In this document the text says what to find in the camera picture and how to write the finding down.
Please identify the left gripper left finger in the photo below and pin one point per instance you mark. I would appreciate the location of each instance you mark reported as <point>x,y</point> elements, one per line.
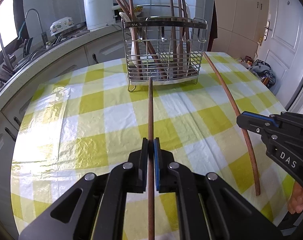
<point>138,174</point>

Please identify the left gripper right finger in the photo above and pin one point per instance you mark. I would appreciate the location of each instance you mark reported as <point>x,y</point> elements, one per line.
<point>164,180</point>

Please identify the tall chrome kitchen faucet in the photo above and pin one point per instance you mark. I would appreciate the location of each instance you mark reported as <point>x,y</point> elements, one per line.
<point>8,59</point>

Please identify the person's right hand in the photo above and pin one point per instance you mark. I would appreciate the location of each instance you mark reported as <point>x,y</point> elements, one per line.
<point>295,204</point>

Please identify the white interior door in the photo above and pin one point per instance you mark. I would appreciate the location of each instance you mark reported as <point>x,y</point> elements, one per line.
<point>283,49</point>

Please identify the steel utensil drainer basket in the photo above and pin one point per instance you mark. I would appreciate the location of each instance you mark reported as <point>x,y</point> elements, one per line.
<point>169,50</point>

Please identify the yellow patterned bowl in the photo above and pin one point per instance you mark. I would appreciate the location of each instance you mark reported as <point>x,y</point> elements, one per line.
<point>138,10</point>

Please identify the white cartoon bowl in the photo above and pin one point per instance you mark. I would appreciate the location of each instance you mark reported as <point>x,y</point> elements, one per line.
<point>61,25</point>

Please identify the thin chrome water faucet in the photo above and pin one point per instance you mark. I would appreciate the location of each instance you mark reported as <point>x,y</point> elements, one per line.
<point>35,27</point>

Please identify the white electric kettle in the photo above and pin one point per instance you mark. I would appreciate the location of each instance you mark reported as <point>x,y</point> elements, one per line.
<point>99,13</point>

